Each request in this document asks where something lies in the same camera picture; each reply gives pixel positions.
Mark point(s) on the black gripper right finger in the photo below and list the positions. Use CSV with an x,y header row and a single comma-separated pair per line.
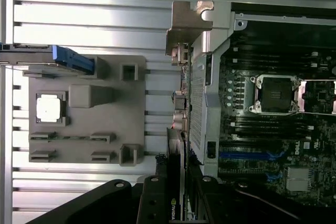
x,y
210,203

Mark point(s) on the open black PC case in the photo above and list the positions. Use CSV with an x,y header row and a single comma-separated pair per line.
x,y
210,103

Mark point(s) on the CPU socket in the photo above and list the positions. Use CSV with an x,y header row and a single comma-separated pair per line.
x,y
275,95

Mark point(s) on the silver CPU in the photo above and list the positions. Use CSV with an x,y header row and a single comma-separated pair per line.
x,y
50,109

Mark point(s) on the blue expansion slot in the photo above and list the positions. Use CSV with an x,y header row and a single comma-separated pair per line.
x,y
244,155

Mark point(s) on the metal socket cover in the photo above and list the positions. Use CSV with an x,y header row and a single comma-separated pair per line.
x,y
303,98

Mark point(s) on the green motherboard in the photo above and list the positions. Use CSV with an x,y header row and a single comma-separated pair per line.
x,y
302,140

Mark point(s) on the grey parts rack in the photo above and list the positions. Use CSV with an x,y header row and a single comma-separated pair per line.
x,y
86,121

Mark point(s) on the green RAM stick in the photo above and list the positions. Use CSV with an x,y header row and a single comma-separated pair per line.
x,y
71,137

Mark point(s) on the hard disk with blue carrier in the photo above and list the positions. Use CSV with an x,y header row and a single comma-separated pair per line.
x,y
73,60

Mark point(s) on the silver chipset heatsink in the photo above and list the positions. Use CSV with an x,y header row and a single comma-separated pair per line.
x,y
298,179

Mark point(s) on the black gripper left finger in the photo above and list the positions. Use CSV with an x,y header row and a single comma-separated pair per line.
x,y
105,200

